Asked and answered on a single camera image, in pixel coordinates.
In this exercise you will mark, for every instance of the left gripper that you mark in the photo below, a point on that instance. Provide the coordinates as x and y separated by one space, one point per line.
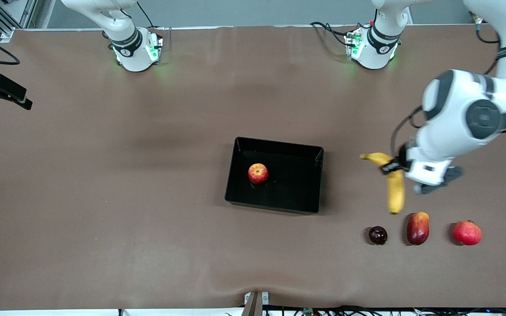
402 159

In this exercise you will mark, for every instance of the yellow banana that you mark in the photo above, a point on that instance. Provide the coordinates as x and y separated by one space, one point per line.
396 193

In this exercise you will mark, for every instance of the black plastic box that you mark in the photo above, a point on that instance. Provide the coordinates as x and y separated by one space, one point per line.
292 188

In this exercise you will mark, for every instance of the red yellow apple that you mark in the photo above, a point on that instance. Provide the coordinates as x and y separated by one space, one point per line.
258 173

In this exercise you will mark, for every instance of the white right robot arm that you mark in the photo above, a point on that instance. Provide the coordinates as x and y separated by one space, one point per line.
130 48

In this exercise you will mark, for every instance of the red yellow mango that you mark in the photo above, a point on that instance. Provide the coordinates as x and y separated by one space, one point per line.
418 229

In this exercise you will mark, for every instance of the dark purple mangosteen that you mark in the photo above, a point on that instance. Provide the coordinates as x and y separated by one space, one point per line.
378 235

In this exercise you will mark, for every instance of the red pomegranate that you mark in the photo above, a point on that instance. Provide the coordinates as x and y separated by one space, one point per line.
467 233

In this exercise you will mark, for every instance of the brown table mat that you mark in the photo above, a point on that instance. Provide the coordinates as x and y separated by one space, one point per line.
103 175

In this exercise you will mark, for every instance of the grey metal bracket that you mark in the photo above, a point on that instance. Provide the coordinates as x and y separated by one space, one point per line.
253 307

